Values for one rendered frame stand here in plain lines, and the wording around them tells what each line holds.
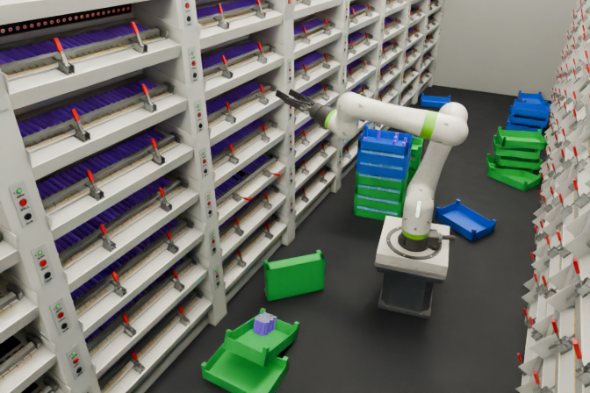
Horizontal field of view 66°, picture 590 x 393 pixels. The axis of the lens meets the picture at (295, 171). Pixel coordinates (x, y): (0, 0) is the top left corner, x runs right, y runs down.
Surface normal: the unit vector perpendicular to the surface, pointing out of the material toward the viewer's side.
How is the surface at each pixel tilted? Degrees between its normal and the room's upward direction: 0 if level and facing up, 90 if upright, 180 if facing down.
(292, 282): 90
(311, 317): 0
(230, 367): 0
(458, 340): 0
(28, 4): 107
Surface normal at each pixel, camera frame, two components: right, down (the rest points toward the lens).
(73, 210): 0.25, -0.78
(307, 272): 0.29, 0.44
